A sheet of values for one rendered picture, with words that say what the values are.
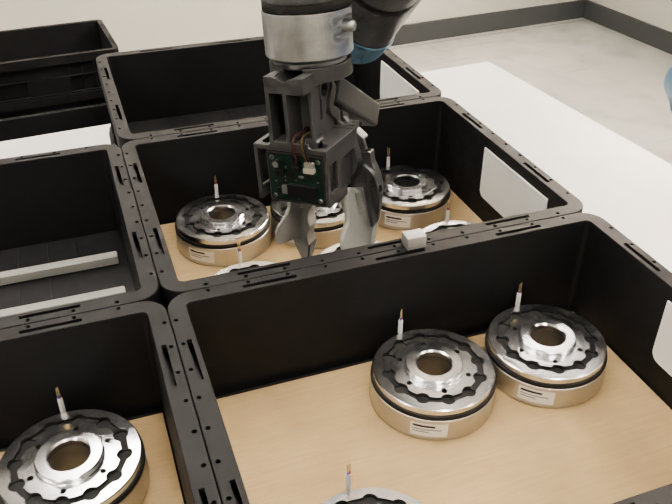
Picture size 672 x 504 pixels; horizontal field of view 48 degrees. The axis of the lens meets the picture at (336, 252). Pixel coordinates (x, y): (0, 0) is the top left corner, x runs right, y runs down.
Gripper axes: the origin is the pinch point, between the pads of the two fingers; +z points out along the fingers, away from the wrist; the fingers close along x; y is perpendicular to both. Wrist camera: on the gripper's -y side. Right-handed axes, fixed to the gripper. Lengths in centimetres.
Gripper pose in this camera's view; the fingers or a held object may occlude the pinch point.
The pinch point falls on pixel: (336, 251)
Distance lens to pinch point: 76.3
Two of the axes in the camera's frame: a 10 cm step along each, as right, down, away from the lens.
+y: -4.3, 4.6, -7.8
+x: 9.0, 1.6, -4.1
